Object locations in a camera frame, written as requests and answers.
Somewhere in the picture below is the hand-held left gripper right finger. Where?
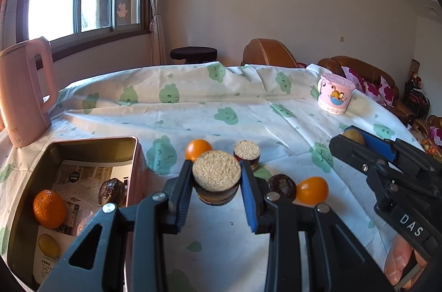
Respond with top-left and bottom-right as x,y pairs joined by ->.
240,161 -> 394,292

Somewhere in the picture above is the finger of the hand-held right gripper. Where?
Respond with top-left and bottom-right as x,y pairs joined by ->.
362,131 -> 442,199
329,135 -> 415,210

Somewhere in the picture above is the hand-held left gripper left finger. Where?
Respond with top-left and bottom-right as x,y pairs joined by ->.
36,159 -> 194,292

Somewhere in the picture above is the small greenish-brown kiwi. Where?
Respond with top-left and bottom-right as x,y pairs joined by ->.
342,127 -> 366,146

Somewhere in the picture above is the dark brown round pastry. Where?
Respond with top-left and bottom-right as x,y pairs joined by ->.
268,174 -> 297,201

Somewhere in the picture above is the sesame-topped round cake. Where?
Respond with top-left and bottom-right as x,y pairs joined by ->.
192,150 -> 241,206

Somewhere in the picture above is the smooth orange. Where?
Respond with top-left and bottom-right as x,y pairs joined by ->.
185,139 -> 212,161
296,176 -> 329,204

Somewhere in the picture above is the pink metal tin box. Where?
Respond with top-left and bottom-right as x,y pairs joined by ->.
7,136 -> 149,292

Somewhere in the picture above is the rough-skinned mandarin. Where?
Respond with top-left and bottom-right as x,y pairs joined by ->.
33,189 -> 67,229

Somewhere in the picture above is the person's right hand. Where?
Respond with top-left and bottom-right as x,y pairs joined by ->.
383,234 -> 429,291

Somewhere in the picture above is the pink floral cushion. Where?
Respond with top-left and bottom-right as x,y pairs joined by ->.
342,66 -> 367,92
366,74 -> 396,106

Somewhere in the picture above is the pink cartoon cup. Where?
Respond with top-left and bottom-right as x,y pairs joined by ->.
317,73 -> 356,115

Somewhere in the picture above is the brown leather sofa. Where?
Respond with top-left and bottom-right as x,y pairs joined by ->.
318,55 -> 415,123

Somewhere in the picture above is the printed paper leaflet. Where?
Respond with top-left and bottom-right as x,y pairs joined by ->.
33,159 -> 132,286

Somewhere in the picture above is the brown leather armchair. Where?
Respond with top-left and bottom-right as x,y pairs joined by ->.
242,38 -> 301,69

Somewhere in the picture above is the black round stool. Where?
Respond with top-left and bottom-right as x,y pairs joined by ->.
170,46 -> 219,65

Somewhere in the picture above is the pink electric kettle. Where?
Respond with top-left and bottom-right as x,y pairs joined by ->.
0,36 -> 59,149

